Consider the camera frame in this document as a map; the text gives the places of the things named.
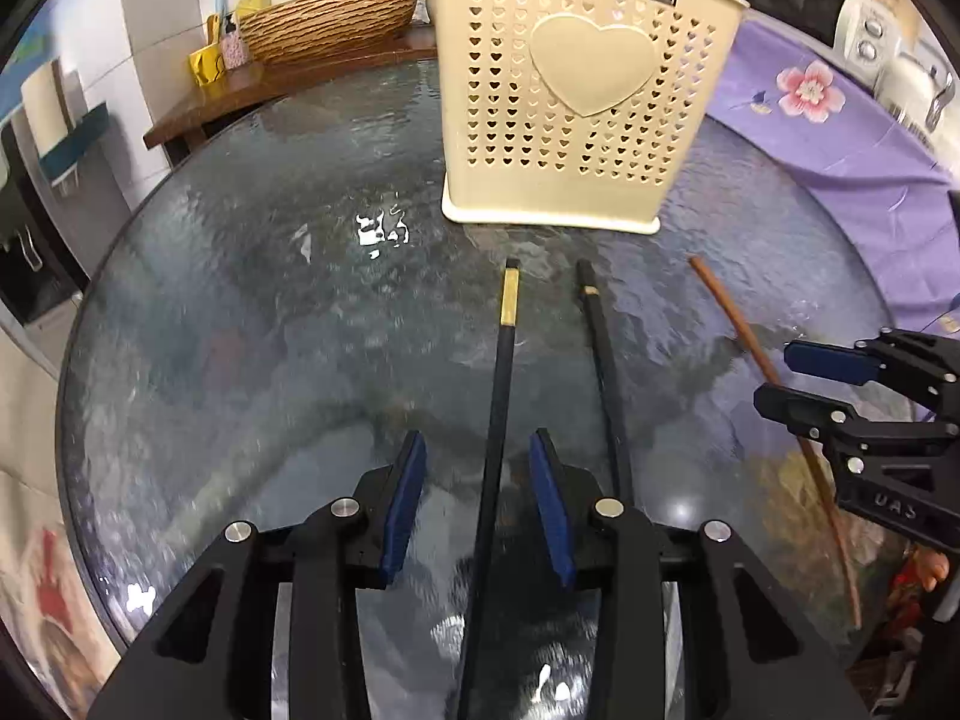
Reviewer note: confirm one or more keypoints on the white electric kettle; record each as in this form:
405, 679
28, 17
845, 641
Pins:
913, 95

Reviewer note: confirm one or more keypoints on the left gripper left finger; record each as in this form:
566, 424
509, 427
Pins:
401, 496

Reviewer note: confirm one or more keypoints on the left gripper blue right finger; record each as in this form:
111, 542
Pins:
547, 475

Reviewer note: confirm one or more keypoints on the purple floral cloth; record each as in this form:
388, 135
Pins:
879, 184

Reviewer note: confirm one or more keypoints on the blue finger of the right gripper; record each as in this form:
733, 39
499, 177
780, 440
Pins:
825, 361
804, 415

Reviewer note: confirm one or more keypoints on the right hand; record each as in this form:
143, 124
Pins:
923, 571

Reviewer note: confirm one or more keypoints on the cream plastic utensil holder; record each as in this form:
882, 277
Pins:
574, 112

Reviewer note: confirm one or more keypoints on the black chopstick gold band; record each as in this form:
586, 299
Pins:
492, 464

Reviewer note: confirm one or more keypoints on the white microwave oven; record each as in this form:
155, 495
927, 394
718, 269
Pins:
858, 36

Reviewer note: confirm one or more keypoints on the woven basket sink basin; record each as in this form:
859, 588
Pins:
303, 30

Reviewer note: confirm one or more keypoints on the yellow mug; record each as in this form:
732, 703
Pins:
206, 65

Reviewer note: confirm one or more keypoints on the black chopstick thin band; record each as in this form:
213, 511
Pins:
618, 448

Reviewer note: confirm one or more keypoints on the brown wooden counter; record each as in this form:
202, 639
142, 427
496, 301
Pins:
255, 84

